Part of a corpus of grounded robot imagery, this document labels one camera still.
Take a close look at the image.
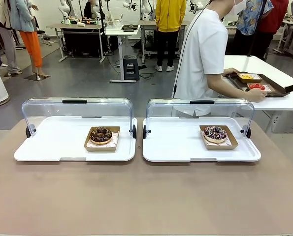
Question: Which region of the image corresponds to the white printed paper liner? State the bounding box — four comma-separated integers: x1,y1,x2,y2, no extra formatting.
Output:
87,131,119,148
249,84,275,93
201,131,232,146

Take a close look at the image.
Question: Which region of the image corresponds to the yellow glazed donut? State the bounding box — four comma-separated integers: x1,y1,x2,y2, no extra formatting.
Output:
236,72,263,84

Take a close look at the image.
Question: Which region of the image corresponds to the dark brown serving tray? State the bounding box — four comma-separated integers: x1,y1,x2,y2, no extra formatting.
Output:
226,72,291,98

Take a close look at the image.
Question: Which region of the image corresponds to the person's right forearm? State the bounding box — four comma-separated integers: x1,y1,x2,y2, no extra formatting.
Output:
208,73,254,100

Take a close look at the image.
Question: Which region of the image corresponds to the person in red shirt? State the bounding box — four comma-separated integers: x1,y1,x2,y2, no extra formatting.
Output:
258,0,290,61

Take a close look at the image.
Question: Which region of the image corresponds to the person in floral shirt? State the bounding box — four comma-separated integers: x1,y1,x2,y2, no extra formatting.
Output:
236,0,275,36

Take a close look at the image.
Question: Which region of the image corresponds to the chocolate sprinkled donut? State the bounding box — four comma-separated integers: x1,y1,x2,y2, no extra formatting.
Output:
199,124,239,150

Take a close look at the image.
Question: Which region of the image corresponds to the dark donut with white drizzle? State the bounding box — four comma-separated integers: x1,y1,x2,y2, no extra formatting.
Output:
203,125,228,144

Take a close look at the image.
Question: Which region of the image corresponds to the person in white shirt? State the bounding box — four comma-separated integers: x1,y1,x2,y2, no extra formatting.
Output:
172,0,249,118

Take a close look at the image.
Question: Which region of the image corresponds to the chocolate nut donut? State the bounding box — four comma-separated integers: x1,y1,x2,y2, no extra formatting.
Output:
90,126,113,145

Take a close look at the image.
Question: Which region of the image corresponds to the chocolate glazed donut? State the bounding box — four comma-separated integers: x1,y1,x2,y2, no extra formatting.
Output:
84,126,121,152

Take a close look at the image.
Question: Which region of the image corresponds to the person in yellow jacket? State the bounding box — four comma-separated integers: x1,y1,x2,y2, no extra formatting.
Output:
155,0,187,72

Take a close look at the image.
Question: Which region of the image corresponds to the person's right hand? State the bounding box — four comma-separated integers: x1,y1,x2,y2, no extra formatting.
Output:
247,88,268,103

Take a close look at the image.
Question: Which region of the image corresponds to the person's left hand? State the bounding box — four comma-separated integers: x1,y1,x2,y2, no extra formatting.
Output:
224,68,240,77

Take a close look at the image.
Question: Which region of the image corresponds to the white side table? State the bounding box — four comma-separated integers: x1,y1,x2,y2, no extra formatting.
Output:
217,55,293,133

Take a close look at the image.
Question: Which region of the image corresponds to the mannequin in grey clothes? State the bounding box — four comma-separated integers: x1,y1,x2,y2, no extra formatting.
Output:
0,0,23,76

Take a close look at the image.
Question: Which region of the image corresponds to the mannequin with orange trousers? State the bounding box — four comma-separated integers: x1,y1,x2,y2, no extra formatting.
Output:
9,0,50,81

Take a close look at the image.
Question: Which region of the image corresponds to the black slanted pole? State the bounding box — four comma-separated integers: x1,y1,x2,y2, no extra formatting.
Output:
249,0,269,57

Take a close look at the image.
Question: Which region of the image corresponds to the grey background desk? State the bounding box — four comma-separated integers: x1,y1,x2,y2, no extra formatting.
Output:
46,23,105,63

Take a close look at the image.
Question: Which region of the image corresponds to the clear hinged display lid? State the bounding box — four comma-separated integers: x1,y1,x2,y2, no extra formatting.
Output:
22,97,137,138
143,98,255,139

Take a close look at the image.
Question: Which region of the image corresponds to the white display tray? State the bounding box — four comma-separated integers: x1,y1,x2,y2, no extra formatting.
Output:
14,116,138,162
142,117,262,162

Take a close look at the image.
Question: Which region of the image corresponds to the white background desk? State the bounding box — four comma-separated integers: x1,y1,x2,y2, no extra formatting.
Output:
104,24,141,83

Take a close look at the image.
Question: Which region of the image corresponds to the black step stool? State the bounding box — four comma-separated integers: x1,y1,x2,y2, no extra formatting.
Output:
123,55,140,81

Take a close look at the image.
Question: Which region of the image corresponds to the black hanging cord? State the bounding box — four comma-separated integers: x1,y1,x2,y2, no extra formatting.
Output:
172,2,211,98

